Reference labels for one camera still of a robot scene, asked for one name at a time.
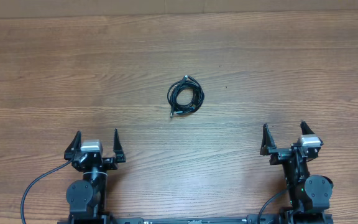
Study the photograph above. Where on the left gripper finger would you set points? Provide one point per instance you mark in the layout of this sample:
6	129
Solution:
117	149
73	147

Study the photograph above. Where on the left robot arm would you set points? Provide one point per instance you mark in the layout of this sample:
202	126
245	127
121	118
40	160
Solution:
87	197

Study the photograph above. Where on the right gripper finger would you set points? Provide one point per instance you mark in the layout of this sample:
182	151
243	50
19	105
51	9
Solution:
305	129
268	145

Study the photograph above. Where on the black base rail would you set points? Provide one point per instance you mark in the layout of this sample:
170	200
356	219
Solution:
250	219

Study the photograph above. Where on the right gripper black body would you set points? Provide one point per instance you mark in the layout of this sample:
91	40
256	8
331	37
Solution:
283	152

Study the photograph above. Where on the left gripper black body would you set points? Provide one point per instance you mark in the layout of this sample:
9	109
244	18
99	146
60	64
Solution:
107	165

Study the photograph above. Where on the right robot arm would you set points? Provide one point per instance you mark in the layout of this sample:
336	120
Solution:
309	194

